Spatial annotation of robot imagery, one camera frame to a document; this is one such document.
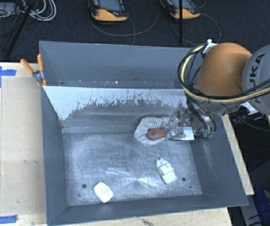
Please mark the white packet with green print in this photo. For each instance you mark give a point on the white packet with green print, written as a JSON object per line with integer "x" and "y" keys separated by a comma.
{"x": 103, "y": 192}

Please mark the striped white cloth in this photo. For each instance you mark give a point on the striped white cloth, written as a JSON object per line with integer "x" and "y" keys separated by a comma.
{"x": 141, "y": 129}

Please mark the grey metal bin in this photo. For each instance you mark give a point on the grey metal bin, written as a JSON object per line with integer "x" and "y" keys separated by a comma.
{"x": 116, "y": 159}

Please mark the orange-brown rounded object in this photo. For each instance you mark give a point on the orange-brown rounded object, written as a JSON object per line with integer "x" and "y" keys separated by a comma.
{"x": 155, "y": 133}

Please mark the pale flat board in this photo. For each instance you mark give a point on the pale flat board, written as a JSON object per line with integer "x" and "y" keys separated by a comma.
{"x": 19, "y": 138}

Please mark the white plastic object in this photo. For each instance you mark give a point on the white plastic object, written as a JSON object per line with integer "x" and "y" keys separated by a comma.
{"x": 166, "y": 171}

